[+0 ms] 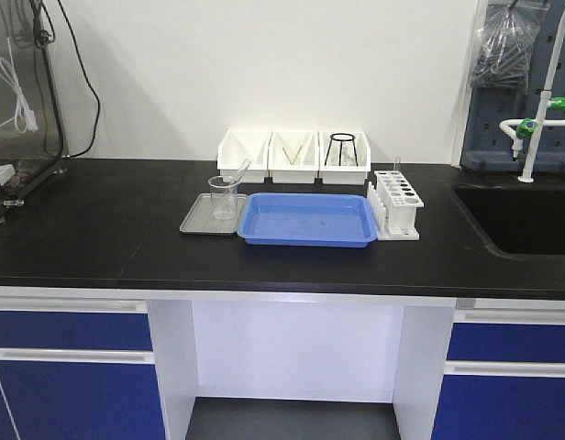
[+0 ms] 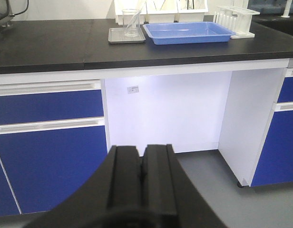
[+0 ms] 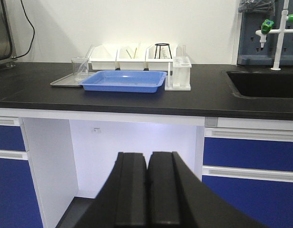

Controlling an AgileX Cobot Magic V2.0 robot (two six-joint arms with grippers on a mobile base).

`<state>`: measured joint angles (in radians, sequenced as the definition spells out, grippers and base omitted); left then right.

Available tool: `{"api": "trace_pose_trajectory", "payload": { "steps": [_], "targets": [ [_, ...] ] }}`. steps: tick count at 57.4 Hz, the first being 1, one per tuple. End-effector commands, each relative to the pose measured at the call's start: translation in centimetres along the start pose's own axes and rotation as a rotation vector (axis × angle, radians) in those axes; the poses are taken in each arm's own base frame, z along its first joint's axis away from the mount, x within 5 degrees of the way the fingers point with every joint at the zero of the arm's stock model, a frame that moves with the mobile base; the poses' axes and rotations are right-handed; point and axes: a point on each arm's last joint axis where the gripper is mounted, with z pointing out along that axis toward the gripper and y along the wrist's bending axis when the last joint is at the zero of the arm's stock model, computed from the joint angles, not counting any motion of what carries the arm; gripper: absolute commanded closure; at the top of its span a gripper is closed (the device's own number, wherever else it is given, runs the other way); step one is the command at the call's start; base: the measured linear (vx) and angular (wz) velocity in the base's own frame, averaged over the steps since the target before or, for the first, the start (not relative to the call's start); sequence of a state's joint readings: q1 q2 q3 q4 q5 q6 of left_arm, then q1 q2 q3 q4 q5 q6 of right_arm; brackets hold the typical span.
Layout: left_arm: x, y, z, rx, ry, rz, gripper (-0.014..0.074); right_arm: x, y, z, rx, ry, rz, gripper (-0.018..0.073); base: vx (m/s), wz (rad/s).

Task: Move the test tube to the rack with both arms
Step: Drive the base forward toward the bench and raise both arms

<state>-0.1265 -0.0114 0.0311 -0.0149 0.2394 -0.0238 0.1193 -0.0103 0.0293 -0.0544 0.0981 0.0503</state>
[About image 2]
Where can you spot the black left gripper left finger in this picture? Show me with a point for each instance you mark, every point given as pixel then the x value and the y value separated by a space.
pixel 126 185

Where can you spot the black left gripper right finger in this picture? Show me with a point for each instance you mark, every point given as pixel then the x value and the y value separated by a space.
pixel 158 193

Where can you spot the clear glass test tube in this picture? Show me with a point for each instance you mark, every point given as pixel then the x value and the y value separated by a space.
pixel 134 24

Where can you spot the white test tube rack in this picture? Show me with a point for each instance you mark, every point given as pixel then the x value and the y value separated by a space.
pixel 236 19

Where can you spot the white blue lab cabinet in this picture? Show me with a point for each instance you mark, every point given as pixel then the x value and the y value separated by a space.
pixel 57 127

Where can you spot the small metal tray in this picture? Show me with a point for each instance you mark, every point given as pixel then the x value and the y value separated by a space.
pixel 120 35

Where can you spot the blue plastic tray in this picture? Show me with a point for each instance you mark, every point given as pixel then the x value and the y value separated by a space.
pixel 187 33

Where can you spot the left white storage bin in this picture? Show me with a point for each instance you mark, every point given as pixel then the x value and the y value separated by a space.
pixel 130 6

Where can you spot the white storage bin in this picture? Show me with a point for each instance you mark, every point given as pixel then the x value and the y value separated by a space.
pixel 191 10
pixel 161 11
pixel 130 6

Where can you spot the clear glass beaker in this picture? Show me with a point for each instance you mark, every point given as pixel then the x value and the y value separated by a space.
pixel 126 19

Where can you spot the middle white storage bin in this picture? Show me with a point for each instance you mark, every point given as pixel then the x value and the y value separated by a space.
pixel 161 11

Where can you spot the right white storage bin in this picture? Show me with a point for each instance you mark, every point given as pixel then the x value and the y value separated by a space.
pixel 191 10

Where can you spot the white faucet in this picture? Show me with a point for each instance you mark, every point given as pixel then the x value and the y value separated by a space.
pixel 286 11

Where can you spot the metal equipment with cable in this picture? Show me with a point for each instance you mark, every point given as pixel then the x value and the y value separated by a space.
pixel 6 14

